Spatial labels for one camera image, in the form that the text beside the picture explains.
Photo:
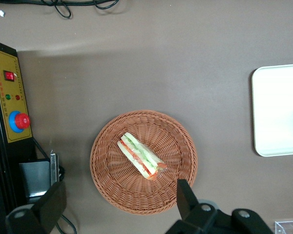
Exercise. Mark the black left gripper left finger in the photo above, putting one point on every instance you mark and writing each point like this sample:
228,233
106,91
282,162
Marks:
47,209

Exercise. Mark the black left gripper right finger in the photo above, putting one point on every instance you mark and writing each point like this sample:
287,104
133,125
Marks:
189,202

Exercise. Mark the triangle sandwich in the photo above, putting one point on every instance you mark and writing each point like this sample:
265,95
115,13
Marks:
141,157

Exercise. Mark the round brown wicker basket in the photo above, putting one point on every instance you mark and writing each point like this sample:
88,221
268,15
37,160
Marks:
117,185

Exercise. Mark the beige plastic tray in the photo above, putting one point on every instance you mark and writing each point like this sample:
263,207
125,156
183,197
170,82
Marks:
278,109

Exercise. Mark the clear acrylic bottle rack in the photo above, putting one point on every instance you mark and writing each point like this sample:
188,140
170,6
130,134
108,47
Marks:
285,226

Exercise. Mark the black yellow emergency stop box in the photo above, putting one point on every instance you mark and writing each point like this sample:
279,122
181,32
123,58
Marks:
7,97

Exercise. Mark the small white paper scrap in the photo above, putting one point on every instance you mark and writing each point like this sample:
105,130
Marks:
2,13

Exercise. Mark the grey metal bracket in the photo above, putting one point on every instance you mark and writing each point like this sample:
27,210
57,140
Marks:
37,175

